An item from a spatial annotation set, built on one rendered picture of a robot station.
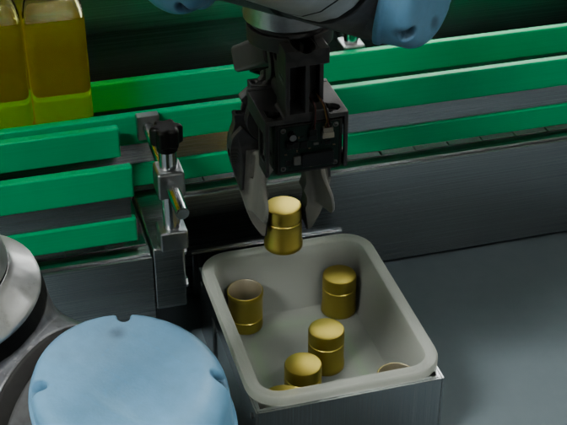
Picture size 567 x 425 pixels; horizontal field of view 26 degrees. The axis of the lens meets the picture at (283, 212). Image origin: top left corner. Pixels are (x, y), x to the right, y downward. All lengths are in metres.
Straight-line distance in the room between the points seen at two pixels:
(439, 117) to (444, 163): 0.05
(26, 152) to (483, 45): 0.51
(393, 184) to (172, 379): 0.61
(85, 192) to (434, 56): 0.44
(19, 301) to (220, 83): 0.57
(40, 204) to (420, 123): 0.41
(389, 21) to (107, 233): 0.45
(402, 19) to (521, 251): 0.65
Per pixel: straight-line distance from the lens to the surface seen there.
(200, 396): 0.72
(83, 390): 0.72
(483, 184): 1.34
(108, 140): 1.18
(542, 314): 1.30
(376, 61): 1.32
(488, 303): 1.31
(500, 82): 1.31
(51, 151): 1.17
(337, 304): 1.23
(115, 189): 1.12
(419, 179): 1.30
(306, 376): 1.10
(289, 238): 1.12
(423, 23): 0.79
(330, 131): 1.00
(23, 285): 0.77
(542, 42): 1.40
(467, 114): 1.31
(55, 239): 1.14
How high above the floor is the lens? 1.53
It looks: 33 degrees down
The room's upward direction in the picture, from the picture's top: straight up
